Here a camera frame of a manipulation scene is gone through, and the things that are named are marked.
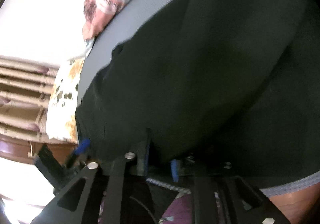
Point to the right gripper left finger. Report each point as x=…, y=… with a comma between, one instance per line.
x=80, y=200

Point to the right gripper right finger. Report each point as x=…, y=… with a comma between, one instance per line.
x=241, y=202

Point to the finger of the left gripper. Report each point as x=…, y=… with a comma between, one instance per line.
x=80, y=149

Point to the black pants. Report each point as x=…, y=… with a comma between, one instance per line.
x=221, y=80

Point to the floral pillow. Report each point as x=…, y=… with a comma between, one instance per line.
x=62, y=105

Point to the beige curtain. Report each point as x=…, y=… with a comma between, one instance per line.
x=26, y=88

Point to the grey mesh bed mat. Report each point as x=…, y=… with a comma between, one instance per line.
x=121, y=28

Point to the brown wooden bed frame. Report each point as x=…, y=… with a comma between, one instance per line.
x=24, y=151

